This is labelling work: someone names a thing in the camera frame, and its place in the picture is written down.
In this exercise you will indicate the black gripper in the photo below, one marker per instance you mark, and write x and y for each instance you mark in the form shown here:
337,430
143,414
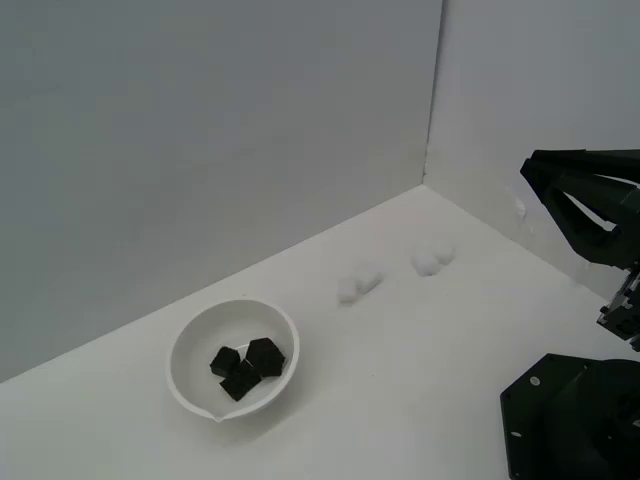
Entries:
632,240

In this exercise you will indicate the small black foam cube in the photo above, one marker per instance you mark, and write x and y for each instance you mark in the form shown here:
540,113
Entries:
223,361

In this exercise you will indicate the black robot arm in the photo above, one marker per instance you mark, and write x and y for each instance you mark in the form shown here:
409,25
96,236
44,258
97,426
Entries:
625,315

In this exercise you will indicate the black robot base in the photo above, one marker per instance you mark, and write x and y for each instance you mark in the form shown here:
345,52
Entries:
550,425

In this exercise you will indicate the white ceramic bowl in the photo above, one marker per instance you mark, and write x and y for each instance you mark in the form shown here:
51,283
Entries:
192,360

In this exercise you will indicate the white foam cube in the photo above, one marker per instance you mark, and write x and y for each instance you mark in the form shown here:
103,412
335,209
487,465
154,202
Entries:
348,292
368,276
444,249
425,263

